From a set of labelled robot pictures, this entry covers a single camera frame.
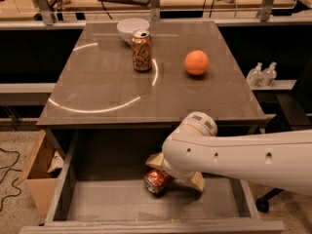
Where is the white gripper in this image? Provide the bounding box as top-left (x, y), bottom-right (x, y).
top-left (145, 152), bottom-right (205, 192)

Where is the red coke can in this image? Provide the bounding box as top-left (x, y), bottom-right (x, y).
top-left (143, 169), bottom-right (172, 195)

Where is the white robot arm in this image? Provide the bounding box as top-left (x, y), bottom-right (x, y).
top-left (146, 112), bottom-right (312, 195)

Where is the open grey top drawer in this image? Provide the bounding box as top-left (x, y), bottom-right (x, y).
top-left (20, 129), bottom-right (284, 234)

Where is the grey cabinet counter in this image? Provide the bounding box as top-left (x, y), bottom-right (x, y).
top-left (38, 20), bottom-right (265, 129)

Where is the gold La Croix can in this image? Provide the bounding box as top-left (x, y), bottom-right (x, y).
top-left (131, 29), bottom-right (152, 72)

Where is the orange fruit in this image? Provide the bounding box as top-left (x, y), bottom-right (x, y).
top-left (184, 50), bottom-right (210, 75)

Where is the crumpled paper in box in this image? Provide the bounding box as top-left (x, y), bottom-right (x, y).
top-left (48, 151), bottom-right (64, 174)

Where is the cardboard box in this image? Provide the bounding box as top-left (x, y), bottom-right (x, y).
top-left (18, 131), bottom-right (59, 216)

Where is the white bowl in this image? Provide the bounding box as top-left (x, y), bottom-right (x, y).
top-left (117, 19), bottom-right (150, 44)

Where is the middle metal bracket post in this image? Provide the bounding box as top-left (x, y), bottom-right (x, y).
top-left (150, 0), bottom-right (160, 21)

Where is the metal bracket post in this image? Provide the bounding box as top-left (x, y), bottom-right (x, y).
top-left (150, 0), bottom-right (160, 21)
top-left (256, 0), bottom-right (274, 22)
top-left (29, 0), bottom-right (57, 26)

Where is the right metal bracket post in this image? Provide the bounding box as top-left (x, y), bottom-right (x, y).
top-left (256, 0), bottom-right (274, 22)

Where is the left metal bracket post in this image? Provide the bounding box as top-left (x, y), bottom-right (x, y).
top-left (29, 0), bottom-right (57, 26)

